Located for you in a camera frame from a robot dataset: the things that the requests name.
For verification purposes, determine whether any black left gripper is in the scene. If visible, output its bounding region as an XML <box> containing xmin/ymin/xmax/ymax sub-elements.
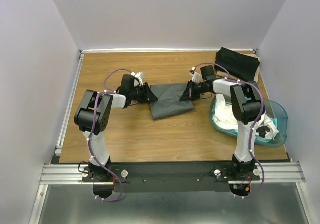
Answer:
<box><xmin>129</xmin><ymin>82</ymin><xmax>158</xmax><ymax>104</ymax></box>

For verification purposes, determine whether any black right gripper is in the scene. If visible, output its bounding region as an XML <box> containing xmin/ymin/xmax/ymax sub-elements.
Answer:
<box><xmin>179</xmin><ymin>80</ymin><xmax>206</xmax><ymax>102</ymax></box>

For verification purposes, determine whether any grey t-shirt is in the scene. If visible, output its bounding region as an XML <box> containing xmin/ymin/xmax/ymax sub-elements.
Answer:
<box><xmin>150</xmin><ymin>83</ymin><xmax>195</xmax><ymax>120</ymax></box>

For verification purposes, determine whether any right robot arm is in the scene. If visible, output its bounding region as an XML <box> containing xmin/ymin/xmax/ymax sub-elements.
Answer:
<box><xmin>180</xmin><ymin>62</ymin><xmax>265</xmax><ymax>180</ymax></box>

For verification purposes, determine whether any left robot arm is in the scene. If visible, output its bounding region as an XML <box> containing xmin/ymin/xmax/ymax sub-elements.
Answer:
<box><xmin>74</xmin><ymin>72</ymin><xmax>158</xmax><ymax>182</ymax></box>

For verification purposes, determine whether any white t-shirt in basket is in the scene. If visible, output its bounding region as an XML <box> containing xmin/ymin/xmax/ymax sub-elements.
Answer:
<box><xmin>212</xmin><ymin>93</ymin><xmax>280</xmax><ymax>142</ymax></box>

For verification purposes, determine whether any folded black t-shirt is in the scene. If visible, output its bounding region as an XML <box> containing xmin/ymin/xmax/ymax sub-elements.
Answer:
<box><xmin>214</xmin><ymin>47</ymin><xmax>261</xmax><ymax>83</ymax></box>

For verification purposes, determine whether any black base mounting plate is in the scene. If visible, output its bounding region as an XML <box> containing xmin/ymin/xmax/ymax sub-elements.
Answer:
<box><xmin>78</xmin><ymin>161</ymin><xmax>260</xmax><ymax>200</ymax></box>

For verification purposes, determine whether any teal plastic basket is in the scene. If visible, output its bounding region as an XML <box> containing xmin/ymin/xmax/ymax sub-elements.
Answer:
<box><xmin>209</xmin><ymin>94</ymin><xmax>288</xmax><ymax>148</ymax></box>

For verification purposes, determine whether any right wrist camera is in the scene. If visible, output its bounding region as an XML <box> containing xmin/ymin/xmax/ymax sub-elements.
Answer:
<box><xmin>189</xmin><ymin>67</ymin><xmax>201</xmax><ymax>84</ymax></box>

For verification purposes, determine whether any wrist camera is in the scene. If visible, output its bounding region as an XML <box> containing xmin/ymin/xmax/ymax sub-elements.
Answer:
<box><xmin>130</xmin><ymin>72</ymin><xmax>145</xmax><ymax>87</ymax></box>
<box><xmin>189</xmin><ymin>67</ymin><xmax>201</xmax><ymax>84</ymax></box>

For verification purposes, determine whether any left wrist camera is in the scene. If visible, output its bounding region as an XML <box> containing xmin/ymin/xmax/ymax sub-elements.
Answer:
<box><xmin>130</xmin><ymin>72</ymin><xmax>145</xmax><ymax>87</ymax></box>

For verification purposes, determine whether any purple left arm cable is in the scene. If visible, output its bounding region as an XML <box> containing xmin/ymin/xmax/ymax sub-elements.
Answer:
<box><xmin>86</xmin><ymin>69</ymin><xmax>136</xmax><ymax>203</ymax></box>

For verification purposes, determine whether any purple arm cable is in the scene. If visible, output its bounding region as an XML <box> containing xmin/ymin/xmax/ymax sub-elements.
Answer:
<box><xmin>193</xmin><ymin>62</ymin><xmax>266</xmax><ymax>200</ymax></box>
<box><xmin>86</xmin><ymin>69</ymin><xmax>136</xmax><ymax>203</ymax></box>

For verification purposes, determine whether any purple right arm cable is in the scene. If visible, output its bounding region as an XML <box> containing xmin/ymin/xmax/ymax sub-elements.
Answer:
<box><xmin>193</xmin><ymin>62</ymin><xmax>266</xmax><ymax>200</ymax></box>

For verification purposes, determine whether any aluminium rail frame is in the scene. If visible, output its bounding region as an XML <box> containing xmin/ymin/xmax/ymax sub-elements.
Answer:
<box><xmin>28</xmin><ymin>161</ymin><xmax>310</xmax><ymax>224</ymax></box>

